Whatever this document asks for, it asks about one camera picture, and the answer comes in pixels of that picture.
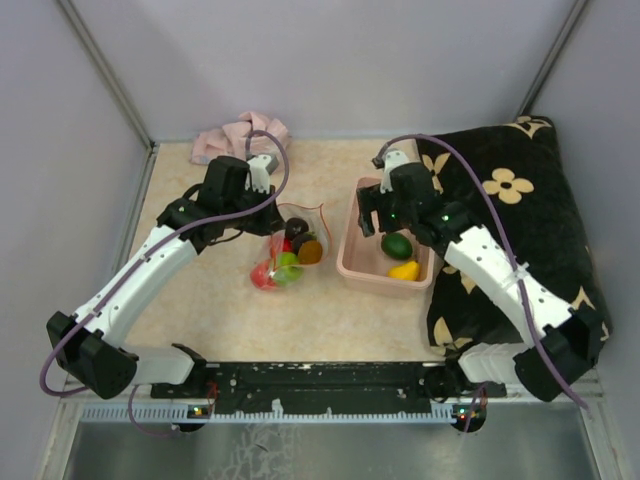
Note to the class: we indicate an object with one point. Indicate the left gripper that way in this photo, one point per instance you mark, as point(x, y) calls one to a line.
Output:
point(271, 222)

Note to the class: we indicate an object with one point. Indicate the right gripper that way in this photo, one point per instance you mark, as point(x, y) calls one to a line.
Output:
point(370, 198)

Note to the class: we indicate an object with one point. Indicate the dark plum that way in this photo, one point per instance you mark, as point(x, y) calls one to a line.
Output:
point(294, 227)
point(300, 240)

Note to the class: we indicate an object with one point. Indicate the clear zip top bag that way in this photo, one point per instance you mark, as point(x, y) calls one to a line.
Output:
point(317, 225)

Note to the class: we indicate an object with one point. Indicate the dark green avocado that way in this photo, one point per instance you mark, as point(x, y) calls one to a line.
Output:
point(396, 246)

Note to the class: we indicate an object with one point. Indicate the brown kiwi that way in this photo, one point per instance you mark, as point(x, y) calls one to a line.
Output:
point(310, 252)

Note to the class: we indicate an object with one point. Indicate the green apple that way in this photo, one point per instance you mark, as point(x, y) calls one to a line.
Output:
point(286, 269)

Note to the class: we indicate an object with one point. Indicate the small red apple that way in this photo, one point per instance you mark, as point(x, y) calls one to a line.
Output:
point(260, 277)

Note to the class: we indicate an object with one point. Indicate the pink plastic bin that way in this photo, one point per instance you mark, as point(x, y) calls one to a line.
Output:
point(364, 266)

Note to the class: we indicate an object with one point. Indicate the yellow pear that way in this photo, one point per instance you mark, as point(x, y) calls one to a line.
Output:
point(409, 271)

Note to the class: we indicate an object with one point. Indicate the large red apple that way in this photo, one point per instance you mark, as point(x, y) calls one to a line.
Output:
point(284, 245)

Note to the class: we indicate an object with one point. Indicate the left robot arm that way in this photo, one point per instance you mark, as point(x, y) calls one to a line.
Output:
point(90, 343)

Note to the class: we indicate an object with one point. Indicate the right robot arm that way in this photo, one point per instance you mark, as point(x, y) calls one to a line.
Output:
point(560, 342)

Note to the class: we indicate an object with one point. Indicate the pink crumpled cloth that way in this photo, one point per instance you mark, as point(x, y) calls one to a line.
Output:
point(230, 138)

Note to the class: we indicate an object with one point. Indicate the black floral cushion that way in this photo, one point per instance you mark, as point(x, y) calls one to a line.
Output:
point(521, 172)

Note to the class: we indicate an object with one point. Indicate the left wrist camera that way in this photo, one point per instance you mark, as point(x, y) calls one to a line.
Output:
point(260, 169)

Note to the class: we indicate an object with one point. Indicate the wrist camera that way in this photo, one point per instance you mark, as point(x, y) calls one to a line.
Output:
point(388, 162)
point(260, 169)

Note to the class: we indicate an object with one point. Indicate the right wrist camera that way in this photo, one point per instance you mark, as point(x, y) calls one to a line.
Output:
point(388, 162)

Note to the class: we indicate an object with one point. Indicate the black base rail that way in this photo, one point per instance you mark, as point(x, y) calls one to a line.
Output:
point(318, 388)

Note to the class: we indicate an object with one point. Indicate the left metal frame post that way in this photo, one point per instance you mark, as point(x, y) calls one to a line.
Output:
point(105, 70)

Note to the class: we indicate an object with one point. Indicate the metal frame post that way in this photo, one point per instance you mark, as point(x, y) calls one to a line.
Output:
point(105, 70)
point(558, 45)

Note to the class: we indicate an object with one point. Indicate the right metal frame post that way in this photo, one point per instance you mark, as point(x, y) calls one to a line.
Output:
point(558, 45)

